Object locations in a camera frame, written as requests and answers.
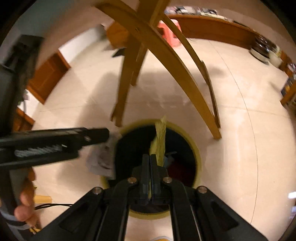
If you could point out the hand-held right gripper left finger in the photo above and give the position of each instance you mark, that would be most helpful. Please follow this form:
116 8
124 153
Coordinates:
145 180

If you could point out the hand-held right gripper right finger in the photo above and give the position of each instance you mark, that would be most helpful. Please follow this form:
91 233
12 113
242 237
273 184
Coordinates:
155 180

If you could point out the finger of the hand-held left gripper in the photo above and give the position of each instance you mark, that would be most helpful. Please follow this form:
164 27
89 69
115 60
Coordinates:
69 136
46 160

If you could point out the black bin with yellow rim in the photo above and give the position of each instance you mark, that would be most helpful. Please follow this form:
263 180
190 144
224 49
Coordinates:
129 150

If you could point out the silver carton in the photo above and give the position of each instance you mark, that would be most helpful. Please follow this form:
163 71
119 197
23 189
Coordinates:
101 160

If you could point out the yellow-green packet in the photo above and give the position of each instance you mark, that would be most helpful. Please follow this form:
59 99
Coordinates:
159 139

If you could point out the person's left hand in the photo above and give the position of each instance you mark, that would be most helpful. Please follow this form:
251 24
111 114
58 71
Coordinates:
23 212

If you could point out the brown wooden door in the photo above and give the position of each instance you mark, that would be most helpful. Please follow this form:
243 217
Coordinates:
48 74

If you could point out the yellow slipper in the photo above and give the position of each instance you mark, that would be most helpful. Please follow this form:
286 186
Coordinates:
160 238
42 199

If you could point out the pink plastic stool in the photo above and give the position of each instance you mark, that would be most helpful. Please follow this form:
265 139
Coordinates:
168 34

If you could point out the cardboard box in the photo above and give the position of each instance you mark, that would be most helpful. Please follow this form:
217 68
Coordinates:
286 87

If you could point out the wooden television cabinet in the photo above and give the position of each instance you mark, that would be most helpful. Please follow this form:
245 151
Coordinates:
219 32

